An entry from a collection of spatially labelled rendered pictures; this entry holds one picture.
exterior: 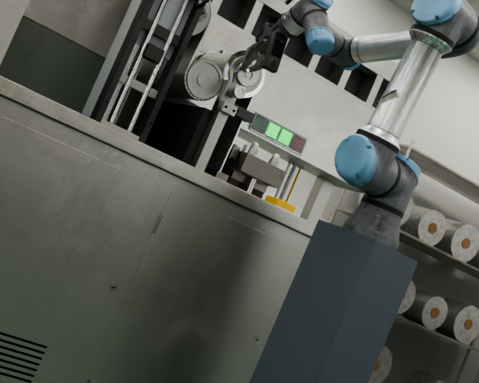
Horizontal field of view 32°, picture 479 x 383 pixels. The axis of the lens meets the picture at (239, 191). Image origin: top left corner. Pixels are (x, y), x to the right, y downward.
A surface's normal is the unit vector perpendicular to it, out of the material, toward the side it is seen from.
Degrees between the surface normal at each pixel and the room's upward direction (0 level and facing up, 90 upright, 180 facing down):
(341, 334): 90
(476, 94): 90
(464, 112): 90
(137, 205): 90
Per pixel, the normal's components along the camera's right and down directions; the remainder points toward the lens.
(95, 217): 0.47, 0.15
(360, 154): -0.69, -0.19
